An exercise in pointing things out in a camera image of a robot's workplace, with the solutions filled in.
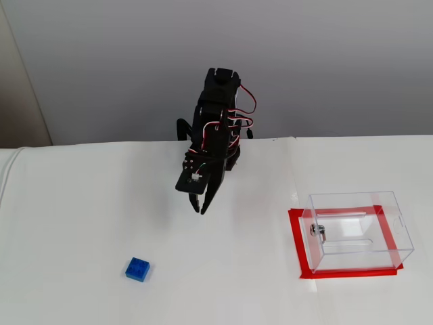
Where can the silver metal cam lock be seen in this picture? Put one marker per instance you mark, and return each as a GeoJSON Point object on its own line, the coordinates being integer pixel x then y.
{"type": "Point", "coordinates": [318, 232]}

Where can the red tape frame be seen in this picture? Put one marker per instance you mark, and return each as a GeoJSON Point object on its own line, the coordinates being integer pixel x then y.
{"type": "Point", "coordinates": [352, 273]}

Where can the transparent plastic box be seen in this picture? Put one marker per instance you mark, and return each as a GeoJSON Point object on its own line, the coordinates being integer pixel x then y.
{"type": "Point", "coordinates": [355, 203]}

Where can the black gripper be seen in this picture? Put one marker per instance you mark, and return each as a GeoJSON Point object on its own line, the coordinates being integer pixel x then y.
{"type": "Point", "coordinates": [214, 184]}

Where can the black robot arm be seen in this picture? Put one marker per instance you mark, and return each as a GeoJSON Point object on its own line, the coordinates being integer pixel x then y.
{"type": "Point", "coordinates": [216, 98]}

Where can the blue lego brick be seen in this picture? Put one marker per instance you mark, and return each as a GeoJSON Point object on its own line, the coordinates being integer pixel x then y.
{"type": "Point", "coordinates": [138, 269]}

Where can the black wrist camera board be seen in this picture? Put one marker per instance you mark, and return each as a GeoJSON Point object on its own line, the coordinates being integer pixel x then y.
{"type": "Point", "coordinates": [187, 183]}

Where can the black table clamp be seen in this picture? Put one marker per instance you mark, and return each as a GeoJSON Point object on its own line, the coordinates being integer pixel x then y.
{"type": "Point", "coordinates": [184, 130]}

